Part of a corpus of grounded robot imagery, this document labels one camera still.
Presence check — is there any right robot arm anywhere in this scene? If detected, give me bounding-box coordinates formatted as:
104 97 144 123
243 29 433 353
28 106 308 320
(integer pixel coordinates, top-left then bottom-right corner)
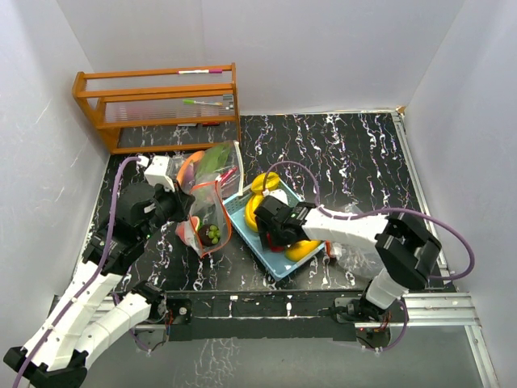
254 196 442 322

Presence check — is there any yellow starfruit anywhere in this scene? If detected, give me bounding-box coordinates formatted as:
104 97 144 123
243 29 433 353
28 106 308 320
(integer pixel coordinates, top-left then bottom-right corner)
251 172 280 195

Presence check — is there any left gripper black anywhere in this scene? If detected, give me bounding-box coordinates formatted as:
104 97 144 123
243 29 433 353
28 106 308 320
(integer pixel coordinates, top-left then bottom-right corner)
139 178 195 240

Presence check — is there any yellow mango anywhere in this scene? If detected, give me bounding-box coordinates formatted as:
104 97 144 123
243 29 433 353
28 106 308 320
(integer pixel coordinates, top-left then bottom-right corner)
284 240 321 262

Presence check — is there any pink white pen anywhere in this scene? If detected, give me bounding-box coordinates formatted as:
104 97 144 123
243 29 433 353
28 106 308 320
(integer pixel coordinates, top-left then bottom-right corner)
177 69 224 75

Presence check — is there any white dotted zip bag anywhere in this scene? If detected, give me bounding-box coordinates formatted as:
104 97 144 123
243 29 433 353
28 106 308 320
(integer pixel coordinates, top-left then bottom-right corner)
174 141 244 199

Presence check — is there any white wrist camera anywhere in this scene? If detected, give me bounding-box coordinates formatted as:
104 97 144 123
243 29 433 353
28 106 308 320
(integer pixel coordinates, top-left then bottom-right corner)
263 188 288 205
137 155 175 192

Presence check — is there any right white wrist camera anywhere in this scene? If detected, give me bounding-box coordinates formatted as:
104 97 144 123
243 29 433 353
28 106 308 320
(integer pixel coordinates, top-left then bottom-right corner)
263 188 288 205

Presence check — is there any green pen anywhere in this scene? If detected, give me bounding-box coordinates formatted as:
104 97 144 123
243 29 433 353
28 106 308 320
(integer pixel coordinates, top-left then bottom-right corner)
182 99 223 107

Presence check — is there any light blue plastic basket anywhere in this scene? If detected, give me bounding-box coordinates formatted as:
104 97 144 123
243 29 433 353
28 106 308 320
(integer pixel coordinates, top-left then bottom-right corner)
223 184 326 280

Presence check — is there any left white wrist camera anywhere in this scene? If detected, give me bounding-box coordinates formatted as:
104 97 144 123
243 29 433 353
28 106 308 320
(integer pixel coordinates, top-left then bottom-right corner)
137 155 175 192

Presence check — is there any watermelon slice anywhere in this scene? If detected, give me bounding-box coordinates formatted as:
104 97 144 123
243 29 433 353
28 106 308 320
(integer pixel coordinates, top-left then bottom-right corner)
175 216 201 247

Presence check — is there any clear bag orange zipper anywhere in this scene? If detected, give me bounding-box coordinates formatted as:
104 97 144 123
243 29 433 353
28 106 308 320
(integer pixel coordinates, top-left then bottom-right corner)
187 181 232 258
326 215 387 278

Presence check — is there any wooden shelf rack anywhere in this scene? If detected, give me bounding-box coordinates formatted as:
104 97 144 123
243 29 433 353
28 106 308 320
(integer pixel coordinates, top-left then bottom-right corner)
72 63 242 154

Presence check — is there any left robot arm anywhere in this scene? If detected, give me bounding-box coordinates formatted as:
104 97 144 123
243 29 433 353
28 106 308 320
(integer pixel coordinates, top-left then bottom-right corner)
3 183 195 387

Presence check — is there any yellow banana bunch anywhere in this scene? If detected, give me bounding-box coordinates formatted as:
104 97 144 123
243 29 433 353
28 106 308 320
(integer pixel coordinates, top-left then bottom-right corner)
244 194 264 233

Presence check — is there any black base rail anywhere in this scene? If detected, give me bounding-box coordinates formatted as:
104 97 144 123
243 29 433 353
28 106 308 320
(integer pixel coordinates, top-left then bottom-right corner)
120 289 409 343

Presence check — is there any dark purple mangosteen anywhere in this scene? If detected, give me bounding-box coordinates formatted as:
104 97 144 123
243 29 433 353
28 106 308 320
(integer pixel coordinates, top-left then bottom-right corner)
197 224 221 247

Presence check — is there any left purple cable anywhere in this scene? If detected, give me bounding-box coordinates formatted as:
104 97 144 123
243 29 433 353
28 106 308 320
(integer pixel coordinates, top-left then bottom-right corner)
11 156 170 388

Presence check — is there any red chili pepper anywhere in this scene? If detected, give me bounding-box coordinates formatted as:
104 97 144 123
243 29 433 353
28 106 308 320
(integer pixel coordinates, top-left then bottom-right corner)
217 167 237 185

